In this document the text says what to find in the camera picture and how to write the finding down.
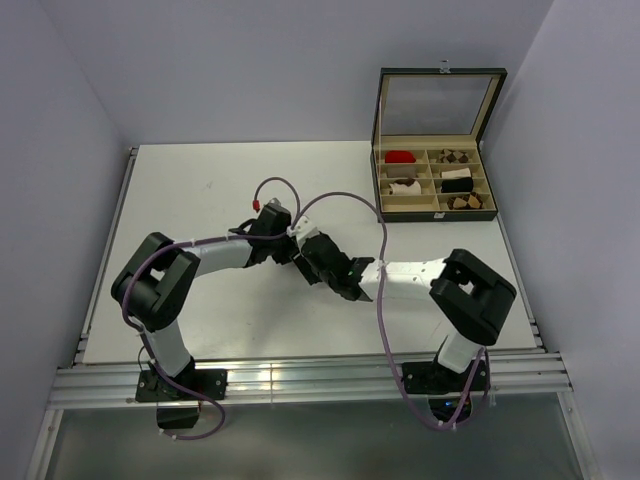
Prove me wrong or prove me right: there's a rolled checkered sock upper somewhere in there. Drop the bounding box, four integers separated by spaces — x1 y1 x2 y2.
438 149 470 164

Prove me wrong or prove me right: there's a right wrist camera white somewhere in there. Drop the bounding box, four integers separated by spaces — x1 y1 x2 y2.
287 216 319 247

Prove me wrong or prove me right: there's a black compartment storage box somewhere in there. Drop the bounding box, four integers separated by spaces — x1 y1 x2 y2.
370 65 507 223

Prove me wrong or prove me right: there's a rolled checkered sock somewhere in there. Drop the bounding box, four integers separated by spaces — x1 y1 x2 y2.
446 192 484 211
438 149 470 164

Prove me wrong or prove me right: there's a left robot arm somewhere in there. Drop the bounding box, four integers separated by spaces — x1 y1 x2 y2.
111 202 295 399

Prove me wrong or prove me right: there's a beige sock brown toe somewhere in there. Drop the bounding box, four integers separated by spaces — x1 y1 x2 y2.
389 179 422 196

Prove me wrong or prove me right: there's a rolled white black sock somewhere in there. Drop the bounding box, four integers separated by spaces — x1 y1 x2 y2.
441 168 472 180

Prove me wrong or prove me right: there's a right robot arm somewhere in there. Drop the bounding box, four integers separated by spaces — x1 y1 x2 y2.
298 233 517 390

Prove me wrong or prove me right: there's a rolled red sock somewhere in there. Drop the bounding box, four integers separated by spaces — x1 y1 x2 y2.
384 150 416 164

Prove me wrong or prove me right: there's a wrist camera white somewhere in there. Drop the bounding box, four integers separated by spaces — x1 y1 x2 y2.
252 198 281 212
287 216 319 247

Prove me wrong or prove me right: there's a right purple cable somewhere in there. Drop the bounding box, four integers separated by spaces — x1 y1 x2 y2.
292 192 491 431

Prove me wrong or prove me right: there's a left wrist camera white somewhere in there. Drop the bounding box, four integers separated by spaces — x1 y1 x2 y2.
252 198 281 212

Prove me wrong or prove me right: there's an aluminium frame rail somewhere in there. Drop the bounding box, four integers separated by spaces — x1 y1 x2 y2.
47 352 572 410

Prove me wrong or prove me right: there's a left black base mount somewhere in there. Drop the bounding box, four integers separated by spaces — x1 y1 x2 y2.
134 368 227 431

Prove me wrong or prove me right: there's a rolled checkered sock lower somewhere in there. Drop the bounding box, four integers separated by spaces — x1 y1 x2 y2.
446 192 484 211

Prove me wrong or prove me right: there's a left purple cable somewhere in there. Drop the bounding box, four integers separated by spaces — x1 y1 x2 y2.
121 177 301 441

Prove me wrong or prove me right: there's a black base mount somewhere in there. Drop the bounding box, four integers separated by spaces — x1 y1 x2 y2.
134 368 227 431
401 360 490 422

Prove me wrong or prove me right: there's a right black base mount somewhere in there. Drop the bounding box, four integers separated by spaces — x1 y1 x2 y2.
401 360 490 422

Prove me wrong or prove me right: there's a purple cable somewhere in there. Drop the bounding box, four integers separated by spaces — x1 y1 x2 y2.
121 177 301 441
292 192 491 431

